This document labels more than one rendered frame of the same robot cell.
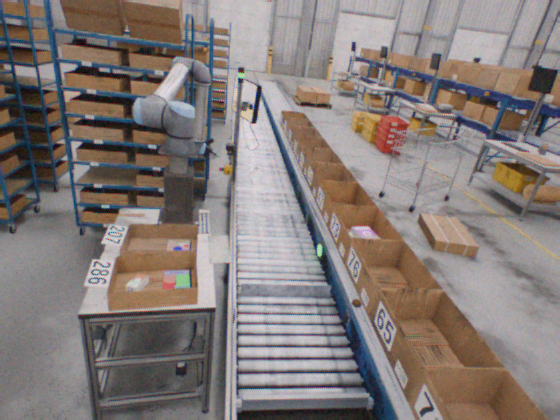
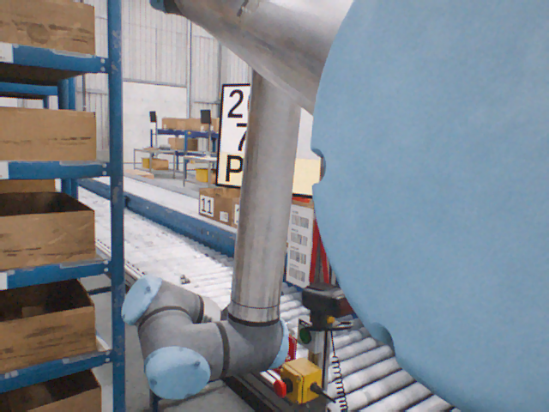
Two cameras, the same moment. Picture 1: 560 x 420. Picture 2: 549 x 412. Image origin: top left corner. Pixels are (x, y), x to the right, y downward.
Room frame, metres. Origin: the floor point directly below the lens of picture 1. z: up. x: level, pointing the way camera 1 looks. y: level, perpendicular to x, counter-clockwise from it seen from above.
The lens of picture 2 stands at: (2.06, 1.01, 1.42)
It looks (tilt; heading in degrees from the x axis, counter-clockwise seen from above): 9 degrees down; 332
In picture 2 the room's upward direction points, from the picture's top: 3 degrees clockwise
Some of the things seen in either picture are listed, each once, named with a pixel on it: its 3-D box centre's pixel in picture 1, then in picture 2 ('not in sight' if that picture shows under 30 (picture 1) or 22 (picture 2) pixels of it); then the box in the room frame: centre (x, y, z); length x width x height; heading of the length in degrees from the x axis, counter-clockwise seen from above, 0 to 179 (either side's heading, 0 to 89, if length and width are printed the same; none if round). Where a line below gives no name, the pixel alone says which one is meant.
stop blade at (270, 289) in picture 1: (286, 291); not in sight; (1.48, -0.09, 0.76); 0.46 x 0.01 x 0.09; 100
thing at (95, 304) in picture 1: (159, 251); not in sight; (1.72, 0.65, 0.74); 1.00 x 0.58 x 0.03; 15
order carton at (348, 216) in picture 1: (362, 233); not in sight; (1.84, -0.49, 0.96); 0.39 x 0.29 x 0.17; 10
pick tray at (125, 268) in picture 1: (155, 279); not in sight; (1.39, 0.55, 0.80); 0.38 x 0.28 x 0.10; 108
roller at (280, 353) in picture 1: (295, 353); not in sight; (1.13, -0.15, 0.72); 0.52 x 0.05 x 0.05; 100
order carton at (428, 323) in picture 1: (427, 339); not in sight; (1.06, -0.62, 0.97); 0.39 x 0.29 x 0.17; 10
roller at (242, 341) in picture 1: (293, 341); not in sight; (1.20, -0.14, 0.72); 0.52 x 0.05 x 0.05; 100
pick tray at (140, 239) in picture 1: (162, 244); not in sight; (1.70, 0.63, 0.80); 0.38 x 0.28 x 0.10; 104
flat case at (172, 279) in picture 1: (177, 283); not in sight; (1.43, 0.46, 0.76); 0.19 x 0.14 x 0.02; 18
